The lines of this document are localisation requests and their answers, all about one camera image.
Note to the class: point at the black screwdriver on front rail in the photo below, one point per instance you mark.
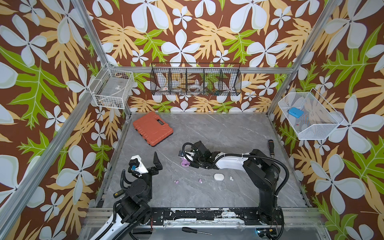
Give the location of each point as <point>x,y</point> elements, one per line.
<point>194,231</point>

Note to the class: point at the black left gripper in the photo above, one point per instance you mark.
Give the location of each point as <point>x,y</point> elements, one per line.
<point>153,172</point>

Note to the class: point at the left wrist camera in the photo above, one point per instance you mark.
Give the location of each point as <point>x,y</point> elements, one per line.
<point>136,166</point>

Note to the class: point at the white earbud charging case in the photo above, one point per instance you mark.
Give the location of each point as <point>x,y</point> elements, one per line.
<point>219,177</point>

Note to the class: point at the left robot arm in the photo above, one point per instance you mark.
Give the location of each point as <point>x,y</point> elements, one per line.
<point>132,206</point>

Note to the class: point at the aluminium frame post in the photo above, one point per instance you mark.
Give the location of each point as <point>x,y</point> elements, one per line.
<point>314,34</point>
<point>95,41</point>

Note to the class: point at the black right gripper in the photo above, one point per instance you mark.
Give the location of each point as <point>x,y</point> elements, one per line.
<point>190,154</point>

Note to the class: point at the black handled screwdriver on table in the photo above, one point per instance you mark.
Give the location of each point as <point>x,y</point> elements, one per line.
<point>271,147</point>

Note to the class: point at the black wire basket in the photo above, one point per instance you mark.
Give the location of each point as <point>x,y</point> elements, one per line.
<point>216,79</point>

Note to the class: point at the blue small box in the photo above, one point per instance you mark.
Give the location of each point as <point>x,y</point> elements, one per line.
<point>295,112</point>

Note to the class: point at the aluminium frame post left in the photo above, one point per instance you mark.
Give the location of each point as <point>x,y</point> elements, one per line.
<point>95,41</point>

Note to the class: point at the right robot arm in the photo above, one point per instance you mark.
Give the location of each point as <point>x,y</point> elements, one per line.
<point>267,174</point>

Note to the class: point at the white wire basket left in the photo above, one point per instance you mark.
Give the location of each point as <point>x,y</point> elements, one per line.
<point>111,88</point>

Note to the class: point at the red plastic tool case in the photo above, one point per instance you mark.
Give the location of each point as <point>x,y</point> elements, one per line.
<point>152,128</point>

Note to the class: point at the purple earbud charging case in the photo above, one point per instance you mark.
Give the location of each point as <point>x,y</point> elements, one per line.
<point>185,163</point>

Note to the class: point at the white mesh basket right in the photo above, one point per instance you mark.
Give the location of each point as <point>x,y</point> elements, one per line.
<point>320,118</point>

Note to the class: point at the aluminium frame post right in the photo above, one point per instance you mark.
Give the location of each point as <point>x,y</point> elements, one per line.
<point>314,34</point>

